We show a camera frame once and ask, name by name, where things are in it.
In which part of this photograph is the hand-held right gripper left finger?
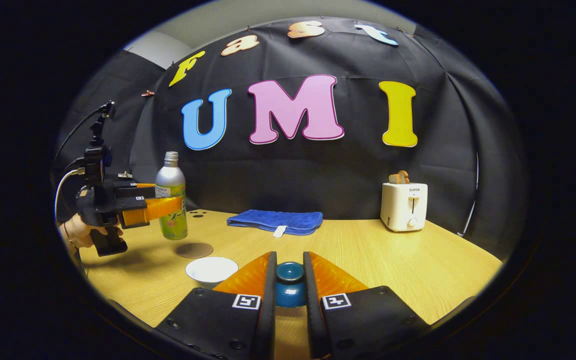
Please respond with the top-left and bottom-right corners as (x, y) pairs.
(155, 251), (278, 360)

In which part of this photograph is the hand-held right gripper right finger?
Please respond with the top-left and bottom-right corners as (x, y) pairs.
(302, 251), (432, 360)

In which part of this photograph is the blue teacup lid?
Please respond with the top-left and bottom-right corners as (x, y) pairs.
(274, 261), (307, 309)

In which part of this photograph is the silver green-label water bottle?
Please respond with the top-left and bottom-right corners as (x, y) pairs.
(155, 151), (189, 241)

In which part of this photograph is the round brown coaster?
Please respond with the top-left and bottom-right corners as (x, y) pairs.
(175, 242), (215, 259)

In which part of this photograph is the white teacup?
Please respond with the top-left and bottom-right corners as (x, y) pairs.
(185, 256), (240, 290)

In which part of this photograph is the blue folded towel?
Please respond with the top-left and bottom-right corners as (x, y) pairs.
(226, 209), (324, 239)

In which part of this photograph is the white toaster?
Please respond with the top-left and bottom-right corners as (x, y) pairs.
(380, 182), (429, 233)

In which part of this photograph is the black backdrop cloth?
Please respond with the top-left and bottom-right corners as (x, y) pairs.
(55, 15), (525, 261)

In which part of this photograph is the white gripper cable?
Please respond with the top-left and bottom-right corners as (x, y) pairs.
(54, 168), (87, 222)

